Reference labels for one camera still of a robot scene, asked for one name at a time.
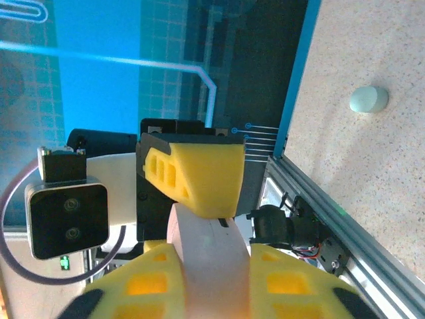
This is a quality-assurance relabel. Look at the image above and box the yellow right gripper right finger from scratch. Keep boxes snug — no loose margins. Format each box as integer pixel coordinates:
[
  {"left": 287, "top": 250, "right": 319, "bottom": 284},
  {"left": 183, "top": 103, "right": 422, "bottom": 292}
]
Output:
[{"left": 248, "top": 242, "right": 383, "bottom": 319}]

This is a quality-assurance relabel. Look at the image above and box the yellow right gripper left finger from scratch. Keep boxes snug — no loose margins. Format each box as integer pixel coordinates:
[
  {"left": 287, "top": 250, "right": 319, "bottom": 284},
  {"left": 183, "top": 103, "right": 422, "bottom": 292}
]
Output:
[{"left": 58, "top": 241, "right": 187, "bottom": 319}]

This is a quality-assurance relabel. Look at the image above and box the pink earbud charging case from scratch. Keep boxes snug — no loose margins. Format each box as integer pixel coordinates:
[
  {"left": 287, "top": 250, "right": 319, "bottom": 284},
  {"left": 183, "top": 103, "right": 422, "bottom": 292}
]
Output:
[{"left": 165, "top": 202, "right": 252, "bottom": 319}]

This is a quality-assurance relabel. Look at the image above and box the light green earbud charging case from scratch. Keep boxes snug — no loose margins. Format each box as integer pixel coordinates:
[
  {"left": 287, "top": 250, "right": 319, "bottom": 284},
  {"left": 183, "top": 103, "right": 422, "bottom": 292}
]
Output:
[{"left": 348, "top": 85, "right": 390, "bottom": 114}]

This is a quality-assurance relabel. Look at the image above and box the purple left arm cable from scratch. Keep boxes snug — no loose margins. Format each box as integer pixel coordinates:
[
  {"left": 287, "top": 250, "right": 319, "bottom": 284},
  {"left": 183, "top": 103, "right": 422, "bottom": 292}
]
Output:
[{"left": 0, "top": 158, "right": 128, "bottom": 286}]

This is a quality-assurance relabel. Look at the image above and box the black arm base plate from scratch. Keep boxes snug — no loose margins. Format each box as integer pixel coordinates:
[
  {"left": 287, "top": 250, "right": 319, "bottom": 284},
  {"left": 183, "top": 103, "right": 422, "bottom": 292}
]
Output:
[{"left": 311, "top": 229, "right": 351, "bottom": 278}]

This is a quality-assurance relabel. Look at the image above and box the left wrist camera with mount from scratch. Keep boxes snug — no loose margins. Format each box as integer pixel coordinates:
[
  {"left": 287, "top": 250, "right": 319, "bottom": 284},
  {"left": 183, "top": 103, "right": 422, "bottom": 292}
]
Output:
[{"left": 25, "top": 146, "right": 139, "bottom": 261}]

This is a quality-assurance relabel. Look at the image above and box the aluminium front mounting rail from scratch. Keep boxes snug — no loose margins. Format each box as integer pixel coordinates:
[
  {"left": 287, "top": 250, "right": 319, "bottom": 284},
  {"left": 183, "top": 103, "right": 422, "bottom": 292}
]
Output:
[{"left": 255, "top": 154, "right": 425, "bottom": 319}]

